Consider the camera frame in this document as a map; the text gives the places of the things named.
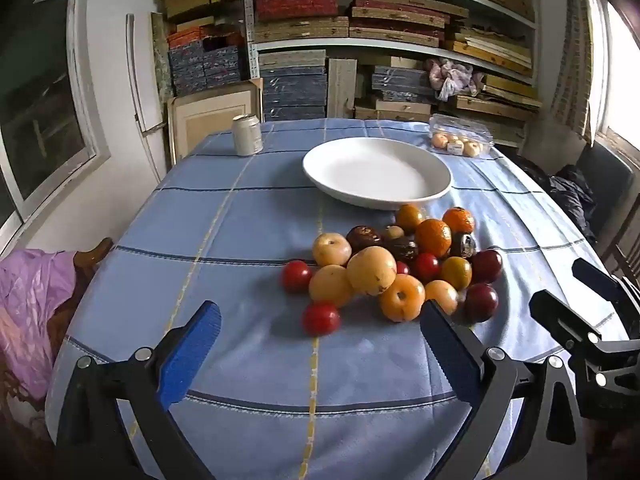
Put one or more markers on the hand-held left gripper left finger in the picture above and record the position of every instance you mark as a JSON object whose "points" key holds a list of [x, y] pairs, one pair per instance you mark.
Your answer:
{"points": [[192, 350]]}

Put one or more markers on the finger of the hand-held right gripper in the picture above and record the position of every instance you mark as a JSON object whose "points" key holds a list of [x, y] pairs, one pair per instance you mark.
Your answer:
{"points": [[595, 277], [560, 317]]}

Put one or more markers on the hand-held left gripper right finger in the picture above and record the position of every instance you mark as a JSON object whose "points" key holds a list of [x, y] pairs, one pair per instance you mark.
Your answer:
{"points": [[450, 355]]}

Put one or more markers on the yellow round pear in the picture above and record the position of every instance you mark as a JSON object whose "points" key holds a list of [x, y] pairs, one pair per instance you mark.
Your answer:
{"points": [[441, 296], [331, 249], [327, 286], [401, 297]]}

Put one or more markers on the dark red plum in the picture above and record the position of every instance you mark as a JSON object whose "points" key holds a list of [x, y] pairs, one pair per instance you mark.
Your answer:
{"points": [[486, 266], [481, 302]]}

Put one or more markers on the small yellow-orange persimmon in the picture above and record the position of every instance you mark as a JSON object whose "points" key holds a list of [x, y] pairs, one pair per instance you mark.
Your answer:
{"points": [[456, 272], [410, 216]]}

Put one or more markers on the red cherry tomato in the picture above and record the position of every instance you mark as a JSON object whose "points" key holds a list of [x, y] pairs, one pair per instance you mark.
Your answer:
{"points": [[296, 276], [402, 267], [425, 266], [320, 318]]}

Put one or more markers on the orange mandarin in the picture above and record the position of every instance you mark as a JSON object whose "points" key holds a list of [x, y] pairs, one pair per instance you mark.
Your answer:
{"points": [[433, 236], [458, 220]]}

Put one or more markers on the small beige longan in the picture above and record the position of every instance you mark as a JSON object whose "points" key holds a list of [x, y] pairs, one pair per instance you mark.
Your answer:
{"points": [[393, 232]]}

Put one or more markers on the white plate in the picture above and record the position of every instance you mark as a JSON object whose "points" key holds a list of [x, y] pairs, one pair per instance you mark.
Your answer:
{"points": [[375, 170]]}

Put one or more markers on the black jacket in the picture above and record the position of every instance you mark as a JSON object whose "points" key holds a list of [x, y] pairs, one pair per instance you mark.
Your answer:
{"points": [[570, 195]]}

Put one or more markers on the dark chair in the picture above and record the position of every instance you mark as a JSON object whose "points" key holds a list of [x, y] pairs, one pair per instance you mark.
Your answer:
{"points": [[605, 175]]}

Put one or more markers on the brown wooden chair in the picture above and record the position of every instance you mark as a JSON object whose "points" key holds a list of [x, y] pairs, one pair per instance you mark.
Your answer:
{"points": [[92, 255]]}

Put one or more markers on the pink plastic bag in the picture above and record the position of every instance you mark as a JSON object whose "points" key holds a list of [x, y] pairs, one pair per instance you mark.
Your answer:
{"points": [[30, 300], [450, 77]]}

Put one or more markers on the clear plastic clamshell box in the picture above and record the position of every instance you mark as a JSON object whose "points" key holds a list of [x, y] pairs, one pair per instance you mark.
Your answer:
{"points": [[460, 127]]}

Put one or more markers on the group of pale boxed peaches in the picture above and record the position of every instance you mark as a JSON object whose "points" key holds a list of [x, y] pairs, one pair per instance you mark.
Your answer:
{"points": [[440, 141]]}

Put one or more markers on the brick patterned curtain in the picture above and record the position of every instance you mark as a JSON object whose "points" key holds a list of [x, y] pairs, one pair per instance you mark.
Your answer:
{"points": [[575, 60]]}

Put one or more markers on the bright small window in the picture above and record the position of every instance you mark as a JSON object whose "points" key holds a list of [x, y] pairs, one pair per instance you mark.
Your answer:
{"points": [[625, 60]]}

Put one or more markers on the silver drink can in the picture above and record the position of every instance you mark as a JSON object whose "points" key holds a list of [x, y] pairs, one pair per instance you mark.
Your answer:
{"points": [[247, 135]]}

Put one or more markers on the cardboard box with wooden panel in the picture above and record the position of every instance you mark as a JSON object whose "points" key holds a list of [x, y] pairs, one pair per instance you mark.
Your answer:
{"points": [[210, 115]]}

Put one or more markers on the stack of blue patterned boxes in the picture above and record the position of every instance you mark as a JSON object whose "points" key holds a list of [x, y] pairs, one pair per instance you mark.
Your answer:
{"points": [[205, 67]]}

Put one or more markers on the large sliding window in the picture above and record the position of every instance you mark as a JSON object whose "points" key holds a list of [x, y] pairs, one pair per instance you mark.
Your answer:
{"points": [[40, 110]]}

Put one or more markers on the mottled green board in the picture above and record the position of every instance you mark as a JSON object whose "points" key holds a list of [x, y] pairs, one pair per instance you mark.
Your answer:
{"points": [[161, 60]]}

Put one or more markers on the white metal shelving unit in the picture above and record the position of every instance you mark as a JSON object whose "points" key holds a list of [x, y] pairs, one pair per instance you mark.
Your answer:
{"points": [[300, 46]]}

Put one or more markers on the shelf of stacked boxes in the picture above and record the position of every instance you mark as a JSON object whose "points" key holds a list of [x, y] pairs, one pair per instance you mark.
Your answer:
{"points": [[295, 0]]}

